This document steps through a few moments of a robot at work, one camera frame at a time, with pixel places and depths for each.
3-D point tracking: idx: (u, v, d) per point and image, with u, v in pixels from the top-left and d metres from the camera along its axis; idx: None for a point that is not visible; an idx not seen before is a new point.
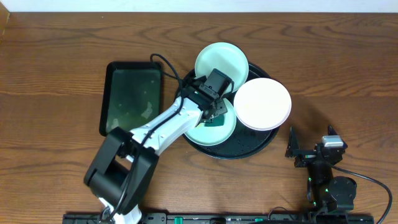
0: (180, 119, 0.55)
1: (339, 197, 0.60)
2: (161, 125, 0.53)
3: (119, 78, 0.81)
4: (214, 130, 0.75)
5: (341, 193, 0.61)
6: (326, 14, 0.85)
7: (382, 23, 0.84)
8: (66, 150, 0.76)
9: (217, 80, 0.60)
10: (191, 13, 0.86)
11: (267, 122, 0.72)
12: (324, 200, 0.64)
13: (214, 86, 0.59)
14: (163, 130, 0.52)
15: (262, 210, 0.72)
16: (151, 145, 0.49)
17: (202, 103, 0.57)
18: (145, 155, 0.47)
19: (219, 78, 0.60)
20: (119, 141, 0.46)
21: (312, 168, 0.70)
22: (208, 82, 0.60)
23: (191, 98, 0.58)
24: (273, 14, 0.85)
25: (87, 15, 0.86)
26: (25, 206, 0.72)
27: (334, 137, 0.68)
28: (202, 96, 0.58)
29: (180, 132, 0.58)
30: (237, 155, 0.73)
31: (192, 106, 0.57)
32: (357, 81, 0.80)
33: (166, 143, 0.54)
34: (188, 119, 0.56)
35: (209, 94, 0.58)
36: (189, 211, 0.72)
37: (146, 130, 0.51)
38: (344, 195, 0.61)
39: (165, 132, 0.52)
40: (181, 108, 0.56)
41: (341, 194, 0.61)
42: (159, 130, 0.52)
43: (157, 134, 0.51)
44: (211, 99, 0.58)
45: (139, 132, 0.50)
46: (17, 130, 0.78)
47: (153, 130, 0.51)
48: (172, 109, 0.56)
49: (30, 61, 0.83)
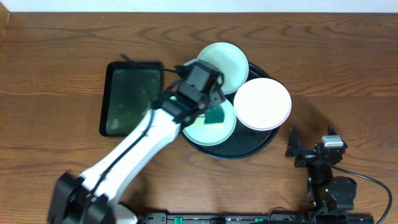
0: (145, 144, 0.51)
1: (339, 197, 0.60)
2: (120, 160, 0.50)
3: (120, 78, 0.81)
4: (213, 129, 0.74)
5: (341, 193, 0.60)
6: (327, 14, 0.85)
7: (383, 22, 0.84)
8: (66, 150, 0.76)
9: (200, 77, 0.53)
10: (191, 13, 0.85)
11: (267, 122, 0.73)
12: (324, 200, 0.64)
13: (198, 86, 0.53)
14: (122, 166, 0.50)
15: (262, 210, 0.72)
16: (106, 186, 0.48)
17: (182, 108, 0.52)
18: (96, 204, 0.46)
19: (201, 75, 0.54)
20: (69, 189, 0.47)
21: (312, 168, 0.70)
22: (189, 81, 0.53)
23: (166, 105, 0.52)
24: (274, 14, 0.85)
25: (87, 15, 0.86)
26: (25, 206, 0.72)
27: (335, 137, 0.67)
28: (183, 98, 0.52)
29: (152, 154, 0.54)
30: (237, 155, 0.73)
31: (166, 119, 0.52)
32: (357, 81, 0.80)
33: (135, 170, 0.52)
34: (157, 139, 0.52)
35: (191, 95, 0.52)
36: (189, 211, 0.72)
37: (102, 169, 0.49)
38: (344, 195, 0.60)
39: (125, 167, 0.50)
40: (147, 130, 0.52)
41: (341, 195, 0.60)
42: (117, 167, 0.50)
43: (111, 175, 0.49)
44: (194, 101, 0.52)
45: (92, 173, 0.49)
46: (17, 130, 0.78)
47: (109, 170, 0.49)
48: (138, 131, 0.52)
49: (30, 62, 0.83)
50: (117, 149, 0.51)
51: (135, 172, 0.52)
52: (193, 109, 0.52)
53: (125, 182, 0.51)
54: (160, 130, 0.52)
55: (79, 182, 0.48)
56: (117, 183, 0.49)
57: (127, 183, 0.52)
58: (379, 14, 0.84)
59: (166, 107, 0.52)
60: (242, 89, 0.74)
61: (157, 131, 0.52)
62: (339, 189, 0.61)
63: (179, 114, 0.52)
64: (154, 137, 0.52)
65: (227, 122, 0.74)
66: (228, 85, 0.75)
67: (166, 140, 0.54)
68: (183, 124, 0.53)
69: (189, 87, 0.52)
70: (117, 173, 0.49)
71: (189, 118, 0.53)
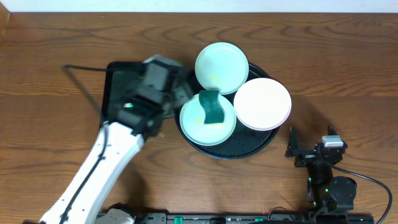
0: (103, 167, 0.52)
1: (340, 197, 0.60)
2: (82, 190, 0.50)
3: (120, 79, 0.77)
4: (213, 129, 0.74)
5: (341, 193, 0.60)
6: (327, 14, 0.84)
7: (383, 22, 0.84)
8: (66, 150, 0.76)
9: (158, 76, 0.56)
10: (191, 13, 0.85)
11: (267, 122, 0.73)
12: (324, 200, 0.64)
13: (157, 86, 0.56)
14: (85, 195, 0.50)
15: (262, 210, 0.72)
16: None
17: (142, 114, 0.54)
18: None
19: (159, 75, 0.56)
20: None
21: (312, 168, 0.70)
22: (148, 84, 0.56)
23: (124, 114, 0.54)
24: (275, 14, 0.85)
25: (87, 15, 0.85)
26: (25, 206, 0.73)
27: (334, 137, 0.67)
28: (143, 101, 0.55)
29: (115, 174, 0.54)
30: (237, 155, 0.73)
31: (124, 130, 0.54)
32: (357, 81, 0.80)
33: (102, 196, 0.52)
34: (115, 157, 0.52)
35: (151, 97, 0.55)
36: (189, 211, 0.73)
37: (61, 210, 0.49)
38: (344, 195, 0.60)
39: (88, 196, 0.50)
40: (104, 152, 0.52)
41: (341, 194, 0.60)
42: (79, 199, 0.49)
43: (72, 212, 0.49)
44: (157, 102, 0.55)
45: (54, 213, 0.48)
46: (17, 130, 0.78)
47: (69, 206, 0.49)
48: (94, 156, 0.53)
49: (30, 62, 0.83)
50: (76, 180, 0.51)
51: (102, 198, 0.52)
52: (153, 111, 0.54)
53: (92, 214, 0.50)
54: (117, 148, 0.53)
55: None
56: (83, 216, 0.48)
57: (96, 211, 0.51)
58: (380, 14, 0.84)
59: (124, 116, 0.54)
60: (242, 89, 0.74)
61: (114, 150, 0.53)
62: (339, 189, 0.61)
63: (139, 121, 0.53)
64: (112, 157, 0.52)
65: (227, 122, 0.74)
66: (228, 85, 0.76)
67: (127, 157, 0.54)
68: (147, 129, 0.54)
69: (148, 88, 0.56)
70: (81, 205, 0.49)
71: (151, 122, 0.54)
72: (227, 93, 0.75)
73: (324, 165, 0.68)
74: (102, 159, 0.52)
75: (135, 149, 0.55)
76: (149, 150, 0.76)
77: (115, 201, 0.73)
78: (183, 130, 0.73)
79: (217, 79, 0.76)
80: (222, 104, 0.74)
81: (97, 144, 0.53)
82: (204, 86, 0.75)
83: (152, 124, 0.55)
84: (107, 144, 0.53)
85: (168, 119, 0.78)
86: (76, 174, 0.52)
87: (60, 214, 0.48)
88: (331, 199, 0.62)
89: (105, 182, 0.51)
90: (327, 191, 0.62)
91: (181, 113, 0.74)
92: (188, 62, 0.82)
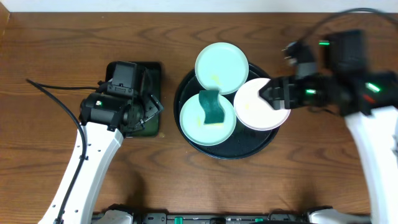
0: (88, 167, 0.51)
1: (348, 53, 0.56)
2: (71, 193, 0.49)
3: None
4: (213, 129, 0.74)
5: (356, 50, 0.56)
6: (328, 13, 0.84)
7: (384, 22, 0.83)
8: (66, 150, 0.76)
9: (127, 72, 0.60)
10: (191, 12, 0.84)
11: (267, 122, 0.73)
12: (349, 68, 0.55)
13: (126, 83, 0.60)
14: (74, 197, 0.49)
15: (262, 210, 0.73)
16: None
17: (114, 107, 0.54)
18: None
19: (127, 73, 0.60)
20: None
21: (318, 93, 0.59)
22: (117, 80, 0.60)
23: (95, 111, 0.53)
24: (275, 13, 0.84)
25: (87, 15, 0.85)
26: (27, 206, 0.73)
27: (319, 43, 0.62)
28: (114, 97, 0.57)
29: (102, 170, 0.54)
30: (237, 155, 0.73)
31: (99, 127, 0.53)
32: None
33: (93, 195, 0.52)
34: (99, 155, 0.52)
35: (122, 93, 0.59)
36: (190, 211, 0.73)
37: (55, 215, 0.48)
38: (355, 55, 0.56)
39: (78, 198, 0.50)
40: (86, 150, 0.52)
41: (351, 51, 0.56)
42: (70, 202, 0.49)
43: (66, 215, 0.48)
44: (128, 97, 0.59)
45: (47, 221, 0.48)
46: (17, 130, 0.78)
47: (62, 211, 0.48)
48: (76, 157, 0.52)
49: (30, 62, 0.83)
50: (63, 185, 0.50)
51: (93, 197, 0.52)
52: (126, 103, 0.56)
53: (86, 213, 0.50)
54: (99, 145, 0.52)
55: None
56: (77, 217, 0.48)
57: (90, 210, 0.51)
58: (381, 14, 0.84)
59: (96, 113, 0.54)
60: (242, 89, 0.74)
61: (96, 148, 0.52)
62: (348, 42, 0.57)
63: (113, 114, 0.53)
64: (95, 155, 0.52)
65: (227, 122, 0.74)
66: (228, 86, 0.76)
67: (109, 152, 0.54)
68: (124, 122, 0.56)
69: (119, 86, 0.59)
70: (73, 207, 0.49)
71: (127, 114, 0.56)
72: (227, 93, 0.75)
73: (337, 53, 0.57)
74: (84, 160, 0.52)
75: (117, 144, 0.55)
76: (149, 150, 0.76)
77: (115, 201, 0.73)
78: (183, 130, 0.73)
79: (218, 78, 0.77)
80: (223, 104, 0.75)
81: (76, 146, 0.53)
82: (205, 86, 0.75)
83: (129, 116, 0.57)
84: (87, 144, 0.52)
85: (168, 119, 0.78)
86: (61, 180, 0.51)
87: (53, 221, 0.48)
88: (383, 89, 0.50)
89: (93, 181, 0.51)
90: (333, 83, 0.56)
91: (181, 113, 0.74)
92: (188, 63, 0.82)
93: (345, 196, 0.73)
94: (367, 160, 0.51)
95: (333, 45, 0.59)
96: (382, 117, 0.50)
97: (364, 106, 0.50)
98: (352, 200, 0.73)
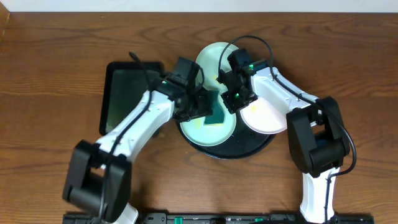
0: (147, 117, 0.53)
1: (240, 58, 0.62)
2: (131, 127, 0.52)
3: (120, 79, 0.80)
4: (213, 129, 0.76)
5: (245, 54, 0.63)
6: (328, 14, 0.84)
7: (384, 22, 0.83)
8: (66, 150, 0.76)
9: (185, 66, 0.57)
10: (191, 13, 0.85)
11: (267, 127, 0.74)
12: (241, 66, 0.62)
13: (183, 74, 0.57)
14: (134, 131, 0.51)
15: (262, 210, 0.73)
16: (121, 152, 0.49)
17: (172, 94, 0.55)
18: (116, 162, 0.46)
19: (185, 65, 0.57)
20: (86, 154, 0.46)
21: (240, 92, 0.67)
22: (175, 70, 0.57)
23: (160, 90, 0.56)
24: (275, 14, 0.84)
25: (86, 15, 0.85)
26: (26, 206, 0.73)
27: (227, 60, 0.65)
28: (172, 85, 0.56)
29: (155, 127, 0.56)
30: (237, 156, 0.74)
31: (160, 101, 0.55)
32: (357, 81, 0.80)
33: (144, 139, 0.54)
34: (158, 113, 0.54)
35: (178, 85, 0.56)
36: (190, 211, 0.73)
37: (114, 136, 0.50)
38: (247, 59, 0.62)
39: (136, 132, 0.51)
40: (150, 103, 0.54)
41: (243, 56, 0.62)
42: (129, 132, 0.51)
43: (124, 140, 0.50)
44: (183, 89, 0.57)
45: (107, 139, 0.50)
46: (17, 130, 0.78)
47: (122, 134, 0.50)
48: (140, 106, 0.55)
49: (30, 62, 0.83)
50: (125, 121, 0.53)
51: (143, 140, 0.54)
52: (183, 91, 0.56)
53: (136, 149, 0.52)
54: (160, 106, 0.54)
55: (96, 146, 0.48)
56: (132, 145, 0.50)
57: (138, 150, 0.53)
58: (380, 14, 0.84)
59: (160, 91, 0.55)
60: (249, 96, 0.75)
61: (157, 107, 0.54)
62: (239, 51, 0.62)
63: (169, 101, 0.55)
64: (155, 112, 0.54)
65: (227, 122, 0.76)
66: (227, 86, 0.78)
67: (165, 114, 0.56)
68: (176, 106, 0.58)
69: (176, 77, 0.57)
70: (129, 137, 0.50)
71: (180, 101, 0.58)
72: None
73: (231, 61, 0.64)
74: (147, 110, 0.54)
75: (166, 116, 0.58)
76: (149, 150, 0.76)
77: None
78: (183, 130, 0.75)
79: None
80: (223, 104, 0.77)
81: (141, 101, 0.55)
82: (205, 86, 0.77)
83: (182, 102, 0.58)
84: (150, 102, 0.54)
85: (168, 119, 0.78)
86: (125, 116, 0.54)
87: (112, 140, 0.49)
88: (257, 63, 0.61)
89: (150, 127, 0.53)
90: (251, 66, 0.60)
91: None
92: None
93: (344, 196, 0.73)
94: (272, 100, 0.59)
95: (232, 61, 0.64)
96: (261, 72, 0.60)
97: (249, 71, 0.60)
98: (352, 200, 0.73)
